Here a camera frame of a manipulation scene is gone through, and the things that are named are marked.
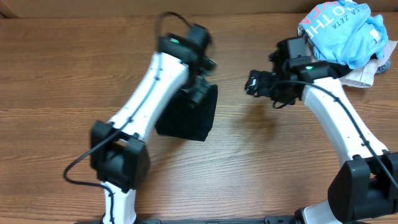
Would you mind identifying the beige shorts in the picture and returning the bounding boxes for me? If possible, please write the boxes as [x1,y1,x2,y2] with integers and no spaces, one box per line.
[340,40,397,88]

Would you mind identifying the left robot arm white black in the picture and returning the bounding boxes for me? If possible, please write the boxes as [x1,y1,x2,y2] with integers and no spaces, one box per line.
[90,24,218,223]

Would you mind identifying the light blue printed t-shirt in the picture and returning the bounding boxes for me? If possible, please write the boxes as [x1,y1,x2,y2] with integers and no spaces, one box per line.
[298,1,389,69]

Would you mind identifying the grey garment in pile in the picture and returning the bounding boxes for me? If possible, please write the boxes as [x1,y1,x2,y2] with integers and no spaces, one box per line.
[376,58,391,73]

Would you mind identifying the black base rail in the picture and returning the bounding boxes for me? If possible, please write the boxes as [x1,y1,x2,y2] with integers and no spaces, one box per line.
[74,215,304,224]

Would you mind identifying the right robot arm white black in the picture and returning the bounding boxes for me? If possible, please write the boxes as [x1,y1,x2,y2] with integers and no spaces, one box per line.
[244,37,397,223]

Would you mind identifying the black t-shirt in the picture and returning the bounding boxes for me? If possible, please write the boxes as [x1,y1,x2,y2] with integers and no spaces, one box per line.
[155,85,218,142]

